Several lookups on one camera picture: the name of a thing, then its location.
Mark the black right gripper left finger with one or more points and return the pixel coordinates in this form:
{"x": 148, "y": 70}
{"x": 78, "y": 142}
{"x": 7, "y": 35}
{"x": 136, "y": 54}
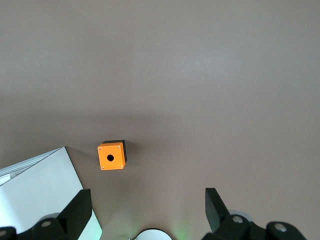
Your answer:
{"x": 75, "y": 215}

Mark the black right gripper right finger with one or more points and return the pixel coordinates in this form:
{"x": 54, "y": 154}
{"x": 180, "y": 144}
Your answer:
{"x": 220, "y": 220}

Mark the white drawer cabinet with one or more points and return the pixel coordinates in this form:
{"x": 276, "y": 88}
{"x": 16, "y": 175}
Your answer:
{"x": 42, "y": 185}

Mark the orange box with round hole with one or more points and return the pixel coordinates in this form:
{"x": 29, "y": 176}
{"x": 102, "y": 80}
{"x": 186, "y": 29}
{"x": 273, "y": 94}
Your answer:
{"x": 111, "y": 157}

